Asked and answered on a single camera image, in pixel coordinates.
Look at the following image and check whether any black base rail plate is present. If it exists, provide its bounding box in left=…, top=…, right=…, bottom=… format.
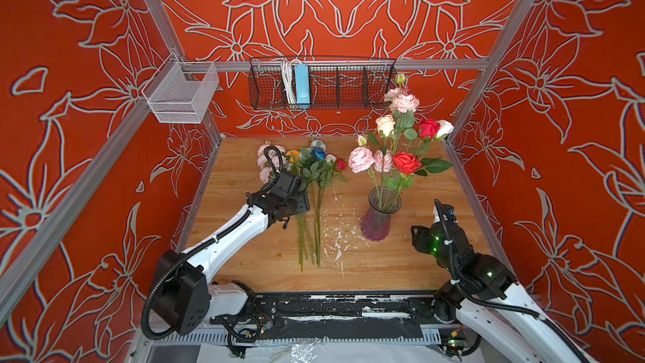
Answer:
left=235, top=290, right=476, bottom=347

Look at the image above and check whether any mixed flower bunch on table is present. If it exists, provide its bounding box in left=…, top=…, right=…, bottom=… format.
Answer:
left=257, top=139, right=346, bottom=267

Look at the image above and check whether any peach rose flower stem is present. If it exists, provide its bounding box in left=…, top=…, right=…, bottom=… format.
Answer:
left=366, top=114, right=397, bottom=203

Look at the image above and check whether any purple ribbed glass vase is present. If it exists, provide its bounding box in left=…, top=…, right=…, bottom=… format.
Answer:
left=360, top=187, right=401, bottom=242

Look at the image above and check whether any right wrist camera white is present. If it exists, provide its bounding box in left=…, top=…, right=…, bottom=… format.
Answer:
left=433, top=199, right=457, bottom=224

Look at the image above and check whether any pink peony flower stem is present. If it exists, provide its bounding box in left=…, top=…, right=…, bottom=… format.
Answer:
left=349, top=132, right=395, bottom=212

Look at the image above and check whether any black wire wall basket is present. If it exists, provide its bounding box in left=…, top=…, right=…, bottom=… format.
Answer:
left=249, top=56, right=396, bottom=111

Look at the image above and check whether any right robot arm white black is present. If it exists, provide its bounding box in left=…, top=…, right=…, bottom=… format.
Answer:
left=411, top=219, right=594, bottom=362

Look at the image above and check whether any red rose flower stem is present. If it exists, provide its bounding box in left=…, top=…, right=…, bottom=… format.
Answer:
left=383, top=152, right=422, bottom=212

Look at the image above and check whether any white rose flower stem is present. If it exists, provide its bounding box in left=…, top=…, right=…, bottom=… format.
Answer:
left=414, top=119, right=454, bottom=176

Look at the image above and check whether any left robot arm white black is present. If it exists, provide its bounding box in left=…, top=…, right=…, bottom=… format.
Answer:
left=140, top=171, right=310, bottom=340

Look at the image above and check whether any blue flat box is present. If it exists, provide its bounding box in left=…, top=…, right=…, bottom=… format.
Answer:
left=294, top=63, right=311, bottom=109

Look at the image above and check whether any pink carnation spray stem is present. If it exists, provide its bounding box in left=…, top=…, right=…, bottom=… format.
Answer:
left=384, top=73, right=420, bottom=154

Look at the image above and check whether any white mesh wall basket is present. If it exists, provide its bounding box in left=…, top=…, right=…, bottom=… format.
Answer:
left=142, top=54, right=219, bottom=124

